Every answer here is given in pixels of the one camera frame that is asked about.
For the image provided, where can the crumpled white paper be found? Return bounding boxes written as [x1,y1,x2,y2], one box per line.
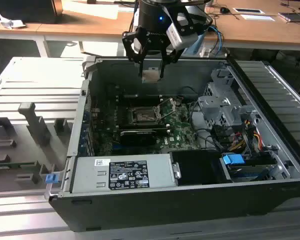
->
[0,13,27,30]

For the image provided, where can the black wire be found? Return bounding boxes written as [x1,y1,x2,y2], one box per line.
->
[189,86,225,152]

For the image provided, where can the silver metal drive cage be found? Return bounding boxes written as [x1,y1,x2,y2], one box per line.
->
[197,68,261,131]

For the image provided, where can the wooden desk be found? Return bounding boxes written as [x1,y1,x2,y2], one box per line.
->
[204,0,300,51]
[0,9,141,43]

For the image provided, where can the blue case latch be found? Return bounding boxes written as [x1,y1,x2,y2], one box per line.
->
[45,173,60,185]

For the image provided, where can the grey parts rack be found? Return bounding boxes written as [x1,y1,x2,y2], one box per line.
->
[0,102,75,186]

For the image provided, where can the blue cable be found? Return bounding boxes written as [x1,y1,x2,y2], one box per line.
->
[208,24,226,60]

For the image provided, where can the CPU socket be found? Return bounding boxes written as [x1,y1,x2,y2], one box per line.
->
[126,106,164,126]

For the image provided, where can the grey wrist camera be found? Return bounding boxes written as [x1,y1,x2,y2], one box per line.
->
[162,4,200,50]

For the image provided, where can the black plastic shroud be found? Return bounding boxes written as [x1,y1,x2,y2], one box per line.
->
[169,148,232,186]

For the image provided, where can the blue disk carrier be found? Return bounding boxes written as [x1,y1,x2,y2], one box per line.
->
[221,153,245,166]

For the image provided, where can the dark notebook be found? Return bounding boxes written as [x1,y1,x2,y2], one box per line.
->
[278,11,300,25]

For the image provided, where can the grey power supply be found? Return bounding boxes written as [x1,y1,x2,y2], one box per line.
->
[71,153,181,195]

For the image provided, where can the black graphics card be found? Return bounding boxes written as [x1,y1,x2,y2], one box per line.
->
[117,122,167,147]

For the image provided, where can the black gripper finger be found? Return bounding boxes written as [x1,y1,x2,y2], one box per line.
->
[121,26,151,78]
[159,38,184,78]

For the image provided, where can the black open PC case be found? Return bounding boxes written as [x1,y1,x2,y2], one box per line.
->
[44,56,300,232]

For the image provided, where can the green RAM stick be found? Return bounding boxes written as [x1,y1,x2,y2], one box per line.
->
[0,162,36,169]

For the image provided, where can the yellow red wire bundle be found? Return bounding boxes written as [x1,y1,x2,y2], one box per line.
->
[229,119,263,152]

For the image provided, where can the square silver CPU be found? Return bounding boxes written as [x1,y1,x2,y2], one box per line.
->
[141,69,164,84]

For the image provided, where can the green motherboard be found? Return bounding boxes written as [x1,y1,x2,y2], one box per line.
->
[89,96,202,156]

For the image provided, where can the pale blue teach pendant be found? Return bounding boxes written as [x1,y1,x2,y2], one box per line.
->
[182,26,211,57]

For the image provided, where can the grey disk drive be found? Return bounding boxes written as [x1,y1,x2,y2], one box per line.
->
[226,157,278,183]

